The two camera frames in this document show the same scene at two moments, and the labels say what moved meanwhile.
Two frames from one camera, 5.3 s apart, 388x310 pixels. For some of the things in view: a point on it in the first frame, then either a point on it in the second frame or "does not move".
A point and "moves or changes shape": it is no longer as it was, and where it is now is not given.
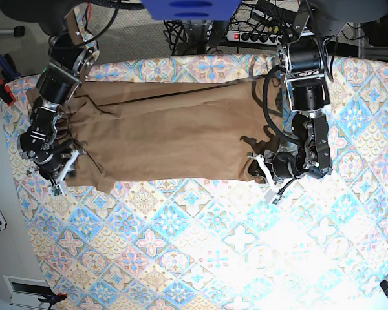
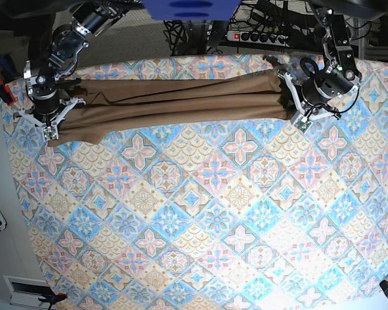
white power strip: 238,36 does not move
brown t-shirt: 207,130 moves or changes shape
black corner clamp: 387,289 does not move
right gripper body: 279,167 -> 312,105
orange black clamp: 53,299 does not move
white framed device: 26,291 does not move
